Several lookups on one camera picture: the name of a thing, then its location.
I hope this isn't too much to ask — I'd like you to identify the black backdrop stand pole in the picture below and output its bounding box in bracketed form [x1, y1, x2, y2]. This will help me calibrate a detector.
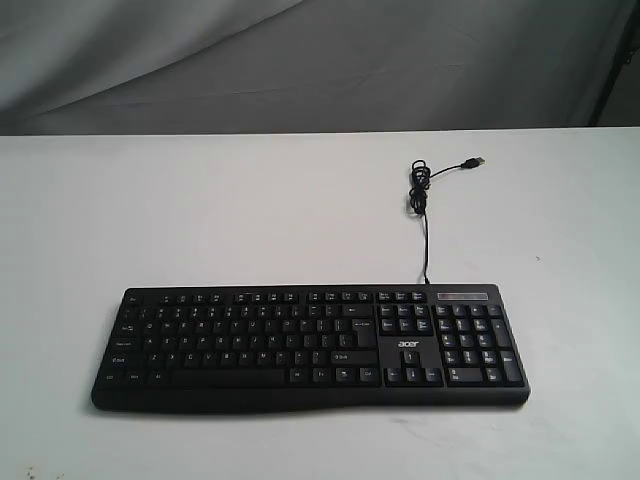
[587, 1, 639, 127]

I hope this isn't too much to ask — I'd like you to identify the black acer keyboard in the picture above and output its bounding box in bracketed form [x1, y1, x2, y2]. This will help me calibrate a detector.
[91, 284, 530, 414]

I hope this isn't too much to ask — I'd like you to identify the black USB cable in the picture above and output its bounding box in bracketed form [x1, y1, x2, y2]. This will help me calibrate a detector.
[407, 156, 487, 286]

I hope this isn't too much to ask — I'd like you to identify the grey backdrop cloth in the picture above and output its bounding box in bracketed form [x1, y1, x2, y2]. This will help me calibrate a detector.
[1, 1, 635, 135]

